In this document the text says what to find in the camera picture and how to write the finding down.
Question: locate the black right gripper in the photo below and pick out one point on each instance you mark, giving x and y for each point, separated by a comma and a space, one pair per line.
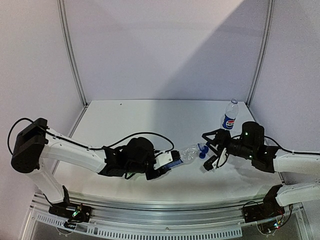
220, 134

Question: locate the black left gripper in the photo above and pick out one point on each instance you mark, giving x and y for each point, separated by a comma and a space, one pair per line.
161, 171

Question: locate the blue Pepsi bottle cap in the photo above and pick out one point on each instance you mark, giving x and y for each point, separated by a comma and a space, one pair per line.
202, 155

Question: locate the clear bottle small blue label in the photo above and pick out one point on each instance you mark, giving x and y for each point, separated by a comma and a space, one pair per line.
189, 154

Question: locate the clear Pepsi bottle blue label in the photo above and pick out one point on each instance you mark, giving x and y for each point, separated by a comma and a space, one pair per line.
230, 115

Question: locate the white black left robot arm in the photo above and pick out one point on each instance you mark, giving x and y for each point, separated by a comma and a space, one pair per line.
37, 142

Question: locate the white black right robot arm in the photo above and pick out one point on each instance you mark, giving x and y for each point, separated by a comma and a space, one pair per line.
250, 145

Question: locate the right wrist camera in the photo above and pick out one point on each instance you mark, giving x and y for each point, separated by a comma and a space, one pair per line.
217, 160

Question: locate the right aluminium corner post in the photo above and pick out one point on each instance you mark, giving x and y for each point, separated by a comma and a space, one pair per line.
261, 53

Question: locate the aluminium corner post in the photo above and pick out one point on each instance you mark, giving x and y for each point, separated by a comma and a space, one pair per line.
61, 5
261, 53

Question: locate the aluminium front rail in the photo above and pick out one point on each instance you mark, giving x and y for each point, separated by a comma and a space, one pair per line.
154, 220

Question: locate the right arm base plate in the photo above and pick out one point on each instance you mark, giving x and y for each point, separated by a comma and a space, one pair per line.
253, 211

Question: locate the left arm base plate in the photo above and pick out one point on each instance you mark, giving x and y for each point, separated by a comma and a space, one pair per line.
74, 213

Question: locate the left aluminium corner post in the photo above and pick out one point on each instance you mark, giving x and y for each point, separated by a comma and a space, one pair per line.
61, 5

